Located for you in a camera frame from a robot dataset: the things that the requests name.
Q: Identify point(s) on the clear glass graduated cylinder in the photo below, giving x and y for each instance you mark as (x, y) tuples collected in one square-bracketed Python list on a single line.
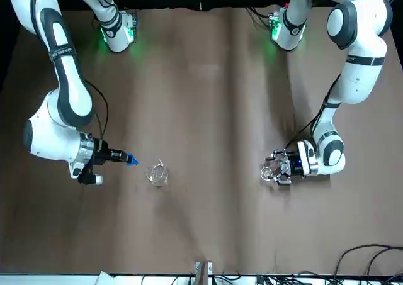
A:
[(266, 173)]

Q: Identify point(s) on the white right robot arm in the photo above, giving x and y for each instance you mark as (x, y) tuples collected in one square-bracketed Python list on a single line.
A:
[(66, 87)]

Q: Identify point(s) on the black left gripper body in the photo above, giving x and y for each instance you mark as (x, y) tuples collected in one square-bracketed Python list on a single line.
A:
[(296, 167)]

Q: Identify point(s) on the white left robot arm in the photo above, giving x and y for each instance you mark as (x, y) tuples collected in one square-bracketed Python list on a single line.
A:
[(362, 77)]

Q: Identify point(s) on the aluminium camera post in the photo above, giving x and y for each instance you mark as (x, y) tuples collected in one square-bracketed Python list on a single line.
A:
[(203, 272)]

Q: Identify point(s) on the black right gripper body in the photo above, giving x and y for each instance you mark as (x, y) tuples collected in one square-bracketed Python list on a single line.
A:
[(101, 153)]

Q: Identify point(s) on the white paper sheet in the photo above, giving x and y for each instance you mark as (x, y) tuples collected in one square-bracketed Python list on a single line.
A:
[(105, 278)]

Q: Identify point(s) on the clear glass beaker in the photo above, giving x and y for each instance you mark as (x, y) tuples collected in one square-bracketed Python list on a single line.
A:
[(156, 175)]

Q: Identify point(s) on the glass pipette blue bulb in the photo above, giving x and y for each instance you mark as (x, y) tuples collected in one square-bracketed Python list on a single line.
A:
[(131, 159)]

